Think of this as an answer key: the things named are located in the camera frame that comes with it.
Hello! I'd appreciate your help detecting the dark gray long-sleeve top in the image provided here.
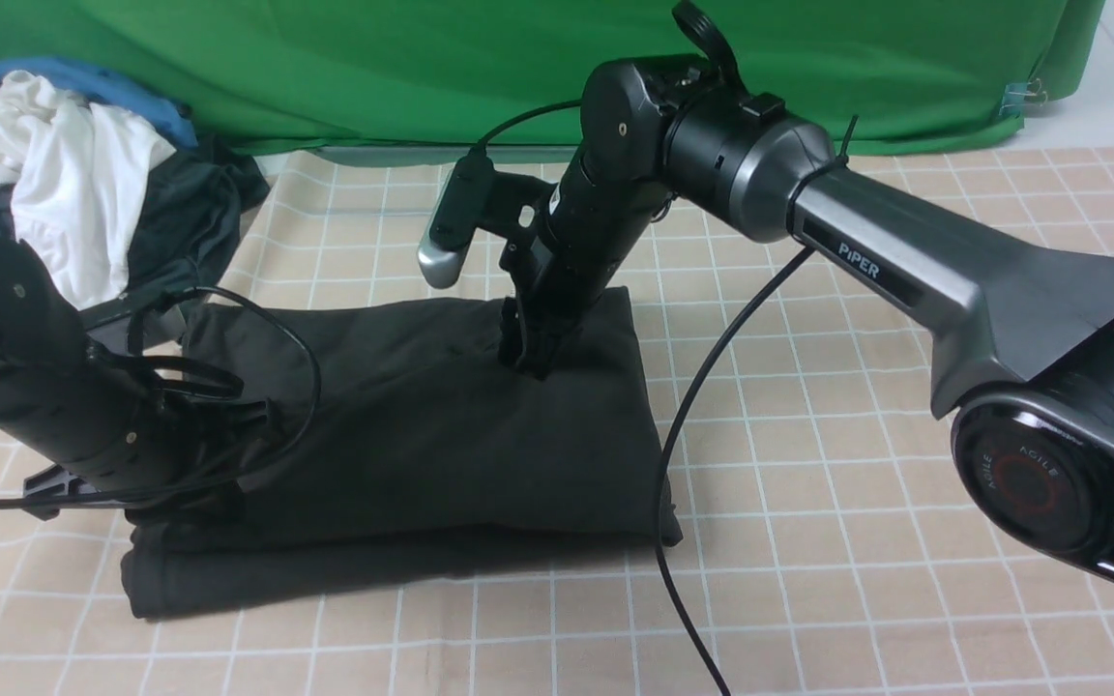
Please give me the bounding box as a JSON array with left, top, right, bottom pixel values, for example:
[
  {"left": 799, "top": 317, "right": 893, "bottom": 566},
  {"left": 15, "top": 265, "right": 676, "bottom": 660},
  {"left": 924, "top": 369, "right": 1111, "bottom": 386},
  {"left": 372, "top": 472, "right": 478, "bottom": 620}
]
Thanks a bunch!
[{"left": 121, "top": 287, "right": 684, "bottom": 621}]

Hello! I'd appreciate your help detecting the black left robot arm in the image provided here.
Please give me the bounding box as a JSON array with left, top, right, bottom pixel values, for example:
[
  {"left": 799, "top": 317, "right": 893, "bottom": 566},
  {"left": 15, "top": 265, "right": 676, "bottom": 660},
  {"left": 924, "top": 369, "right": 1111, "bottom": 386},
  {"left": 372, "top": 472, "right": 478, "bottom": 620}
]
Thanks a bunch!
[{"left": 0, "top": 238, "right": 282, "bottom": 520}]

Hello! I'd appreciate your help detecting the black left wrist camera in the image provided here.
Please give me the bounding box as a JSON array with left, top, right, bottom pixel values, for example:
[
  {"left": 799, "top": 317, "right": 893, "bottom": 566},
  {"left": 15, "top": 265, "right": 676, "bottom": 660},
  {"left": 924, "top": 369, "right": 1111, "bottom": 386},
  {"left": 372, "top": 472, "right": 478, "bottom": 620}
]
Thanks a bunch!
[{"left": 78, "top": 287, "right": 199, "bottom": 352}]

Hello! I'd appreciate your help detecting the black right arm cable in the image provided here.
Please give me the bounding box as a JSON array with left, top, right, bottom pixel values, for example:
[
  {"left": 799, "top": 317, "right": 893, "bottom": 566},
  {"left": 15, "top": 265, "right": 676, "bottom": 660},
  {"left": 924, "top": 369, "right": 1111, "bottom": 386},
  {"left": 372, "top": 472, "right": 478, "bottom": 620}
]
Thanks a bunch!
[{"left": 652, "top": 246, "right": 817, "bottom": 696}]

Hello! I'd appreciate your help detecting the gray black right robot arm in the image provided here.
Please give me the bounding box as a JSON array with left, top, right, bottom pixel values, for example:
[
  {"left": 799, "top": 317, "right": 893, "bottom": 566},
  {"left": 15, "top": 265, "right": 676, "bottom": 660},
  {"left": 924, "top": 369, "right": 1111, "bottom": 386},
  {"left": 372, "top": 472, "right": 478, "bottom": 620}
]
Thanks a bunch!
[{"left": 501, "top": 1, "right": 1114, "bottom": 584}]

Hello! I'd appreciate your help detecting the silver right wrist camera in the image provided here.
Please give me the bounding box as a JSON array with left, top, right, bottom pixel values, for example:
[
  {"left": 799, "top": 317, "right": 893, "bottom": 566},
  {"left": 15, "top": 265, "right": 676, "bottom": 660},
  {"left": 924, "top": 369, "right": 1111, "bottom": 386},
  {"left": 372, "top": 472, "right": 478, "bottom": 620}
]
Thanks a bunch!
[{"left": 417, "top": 147, "right": 496, "bottom": 290}]

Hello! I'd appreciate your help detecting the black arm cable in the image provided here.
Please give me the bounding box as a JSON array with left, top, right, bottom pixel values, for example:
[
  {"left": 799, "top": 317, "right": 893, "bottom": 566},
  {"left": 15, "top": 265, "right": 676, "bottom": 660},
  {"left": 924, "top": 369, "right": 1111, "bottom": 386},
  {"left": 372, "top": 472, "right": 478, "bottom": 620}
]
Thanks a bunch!
[
  {"left": 652, "top": 246, "right": 817, "bottom": 696},
  {"left": 0, "top": 285, "right": 323, "bottom": 510}
]

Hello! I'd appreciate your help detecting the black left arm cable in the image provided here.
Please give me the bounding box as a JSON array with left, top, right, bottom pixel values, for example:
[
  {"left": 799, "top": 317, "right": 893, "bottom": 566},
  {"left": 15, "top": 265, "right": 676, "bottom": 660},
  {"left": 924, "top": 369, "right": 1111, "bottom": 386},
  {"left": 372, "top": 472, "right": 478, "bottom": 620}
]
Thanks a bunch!
[{"left": 0, "top": 285, "right": 323, "bottom": 510}]

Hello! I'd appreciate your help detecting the blue binder clip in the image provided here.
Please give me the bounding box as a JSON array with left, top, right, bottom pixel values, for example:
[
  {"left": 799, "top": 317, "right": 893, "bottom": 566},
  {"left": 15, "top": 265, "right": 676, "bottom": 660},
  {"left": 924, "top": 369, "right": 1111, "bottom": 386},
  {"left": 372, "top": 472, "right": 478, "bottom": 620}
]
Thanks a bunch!
[{"left": 996, "top": 76, "right": 1049, "bottom": 119}]

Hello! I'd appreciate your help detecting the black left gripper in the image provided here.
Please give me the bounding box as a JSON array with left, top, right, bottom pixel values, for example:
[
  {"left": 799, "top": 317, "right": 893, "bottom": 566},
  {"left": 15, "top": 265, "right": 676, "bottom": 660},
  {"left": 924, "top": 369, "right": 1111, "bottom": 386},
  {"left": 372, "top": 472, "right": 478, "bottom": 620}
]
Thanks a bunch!
[{"left": 23, "top": 357, "right": 279, "bottom": 520}]

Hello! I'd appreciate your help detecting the dark teal crumpled garment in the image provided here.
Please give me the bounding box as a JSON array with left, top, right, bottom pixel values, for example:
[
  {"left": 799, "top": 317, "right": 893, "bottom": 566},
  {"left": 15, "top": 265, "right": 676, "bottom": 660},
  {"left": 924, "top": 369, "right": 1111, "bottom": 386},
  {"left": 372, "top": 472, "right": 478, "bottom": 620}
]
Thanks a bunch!
[{"left": 127, "top": 135, "right": 270, "bottom": 294}]

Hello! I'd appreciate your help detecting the beige grid tablecloth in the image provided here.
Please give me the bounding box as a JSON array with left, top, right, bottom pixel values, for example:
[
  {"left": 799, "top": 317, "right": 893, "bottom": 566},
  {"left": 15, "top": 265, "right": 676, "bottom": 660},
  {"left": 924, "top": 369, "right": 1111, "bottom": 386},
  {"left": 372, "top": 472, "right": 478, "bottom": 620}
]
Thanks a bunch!
[{"left": 0, "top": 147, "right": 1114, "bottom": 695}]

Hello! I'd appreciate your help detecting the white crumpled shirt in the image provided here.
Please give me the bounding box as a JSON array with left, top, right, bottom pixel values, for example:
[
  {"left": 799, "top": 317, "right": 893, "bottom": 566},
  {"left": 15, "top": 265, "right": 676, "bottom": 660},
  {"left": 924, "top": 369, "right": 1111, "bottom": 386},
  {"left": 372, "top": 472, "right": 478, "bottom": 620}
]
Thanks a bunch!
[{"left": 0, "top": 71, "right": 174, "bottom": 308}]

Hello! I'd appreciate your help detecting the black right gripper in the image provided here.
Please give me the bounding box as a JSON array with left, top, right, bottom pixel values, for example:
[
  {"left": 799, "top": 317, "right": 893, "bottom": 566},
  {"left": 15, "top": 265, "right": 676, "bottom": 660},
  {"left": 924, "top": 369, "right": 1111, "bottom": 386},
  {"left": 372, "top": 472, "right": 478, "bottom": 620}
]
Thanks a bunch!
[{"left": 498, "top": 146, "right": 671, "bottom": 380}]

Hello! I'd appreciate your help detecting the green backdrop cloth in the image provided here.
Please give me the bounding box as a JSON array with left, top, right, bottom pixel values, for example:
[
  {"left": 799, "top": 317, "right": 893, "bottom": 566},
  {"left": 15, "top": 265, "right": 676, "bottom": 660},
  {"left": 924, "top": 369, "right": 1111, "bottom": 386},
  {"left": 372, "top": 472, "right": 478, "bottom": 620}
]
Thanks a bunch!
[{"left": 0, "top": 1, "right": 1102, "bottom": 155}]

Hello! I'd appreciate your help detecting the blue crumpled garment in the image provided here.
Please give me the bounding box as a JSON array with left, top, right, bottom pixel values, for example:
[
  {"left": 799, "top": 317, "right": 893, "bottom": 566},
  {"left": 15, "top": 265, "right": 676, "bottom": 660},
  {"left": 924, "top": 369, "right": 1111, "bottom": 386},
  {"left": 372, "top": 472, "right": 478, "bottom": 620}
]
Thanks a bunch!
[{"left": 0, "top": 56, "right": 199, "bottom": 150}]

